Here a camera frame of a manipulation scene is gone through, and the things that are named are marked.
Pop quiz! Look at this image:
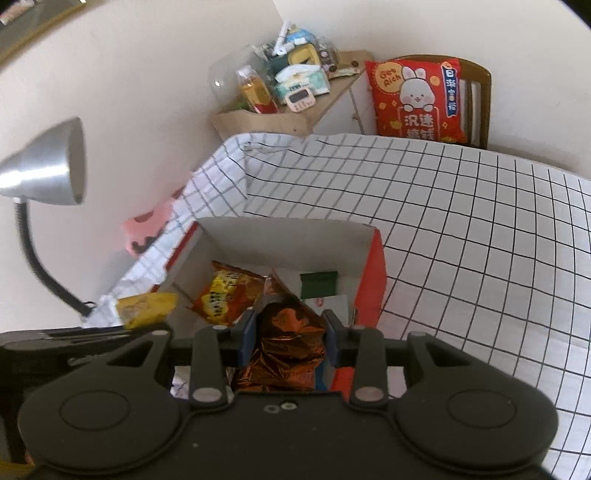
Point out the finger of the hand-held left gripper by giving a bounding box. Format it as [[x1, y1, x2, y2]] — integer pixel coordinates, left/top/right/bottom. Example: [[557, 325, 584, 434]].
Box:
[[39, 324, 133, 343]]

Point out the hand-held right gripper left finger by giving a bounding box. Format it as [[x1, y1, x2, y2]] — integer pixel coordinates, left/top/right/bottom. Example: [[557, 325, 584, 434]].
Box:
[[106, 310, 257, 409]]

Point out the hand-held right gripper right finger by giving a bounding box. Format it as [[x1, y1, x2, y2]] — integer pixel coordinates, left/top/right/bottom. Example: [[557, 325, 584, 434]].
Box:
[[322, 309, 469, 409]]

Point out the red-brown foil snack bag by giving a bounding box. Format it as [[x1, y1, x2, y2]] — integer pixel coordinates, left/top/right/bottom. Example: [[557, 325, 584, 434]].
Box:
[[232, 296, 327, 393]]

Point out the orange snack bag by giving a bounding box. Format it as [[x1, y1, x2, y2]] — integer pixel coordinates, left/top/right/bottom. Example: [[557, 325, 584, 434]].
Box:
[[191, 260, 267, 327]]

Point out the dark green packet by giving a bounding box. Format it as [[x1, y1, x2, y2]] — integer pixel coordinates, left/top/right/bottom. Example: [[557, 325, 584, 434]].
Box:
[[298, 272, 339, 299]]

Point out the yellow candy packet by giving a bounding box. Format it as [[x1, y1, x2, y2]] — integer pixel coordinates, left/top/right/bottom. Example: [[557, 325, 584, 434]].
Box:
[[115, 291, 179, 330]]

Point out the red cardboard box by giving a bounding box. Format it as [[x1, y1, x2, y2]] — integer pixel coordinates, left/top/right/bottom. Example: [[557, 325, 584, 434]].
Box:
[[156, 216, 388, 398]]

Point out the pink cloth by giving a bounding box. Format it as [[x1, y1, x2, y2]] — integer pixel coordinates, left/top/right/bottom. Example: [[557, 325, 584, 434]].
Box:
[[120, 198, 175, 257]]

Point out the white checked tablecloth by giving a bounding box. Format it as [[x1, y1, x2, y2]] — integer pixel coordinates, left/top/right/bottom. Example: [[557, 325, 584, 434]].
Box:
[[85, 131, 591, 480]]

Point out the silver desk lamp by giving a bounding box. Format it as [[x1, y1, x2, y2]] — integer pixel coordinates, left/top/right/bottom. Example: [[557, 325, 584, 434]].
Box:
[[0, 116, 94, 320]]

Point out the wooden side table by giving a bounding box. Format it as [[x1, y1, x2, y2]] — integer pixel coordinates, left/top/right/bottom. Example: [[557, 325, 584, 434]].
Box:
[[209, 49, 375, 140]]

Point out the pink timer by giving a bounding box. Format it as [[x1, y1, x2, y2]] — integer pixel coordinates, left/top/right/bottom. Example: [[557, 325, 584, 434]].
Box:
[[282, 88, 318, 112]]

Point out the orange drink bottle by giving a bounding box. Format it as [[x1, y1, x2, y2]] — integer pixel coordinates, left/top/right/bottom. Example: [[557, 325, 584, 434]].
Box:
[[236, 65, 281, 114]]

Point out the red rabbit cushion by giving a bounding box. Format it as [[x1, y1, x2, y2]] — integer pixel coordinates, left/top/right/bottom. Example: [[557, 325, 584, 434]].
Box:
[[364, 57, 467, 145]]

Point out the clear glass dome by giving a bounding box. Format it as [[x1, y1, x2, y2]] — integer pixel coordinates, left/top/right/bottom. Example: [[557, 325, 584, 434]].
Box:
[[207, 45, 274, 112]]

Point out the tissue pack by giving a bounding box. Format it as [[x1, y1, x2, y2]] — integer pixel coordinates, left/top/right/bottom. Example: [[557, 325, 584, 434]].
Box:
[[273, 64, 330, 96]]

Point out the wooden chair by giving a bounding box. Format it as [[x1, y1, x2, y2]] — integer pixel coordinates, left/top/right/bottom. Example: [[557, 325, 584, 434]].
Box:
[[385, 55, 493, 150]]

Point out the yellow box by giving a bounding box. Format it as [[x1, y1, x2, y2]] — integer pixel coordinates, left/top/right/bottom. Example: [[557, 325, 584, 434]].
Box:
[[287, 43, 322, 66]]

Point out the large framed poster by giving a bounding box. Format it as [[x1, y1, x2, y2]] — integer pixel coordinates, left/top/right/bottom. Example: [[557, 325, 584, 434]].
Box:
[[0, 0, 91, 64]]

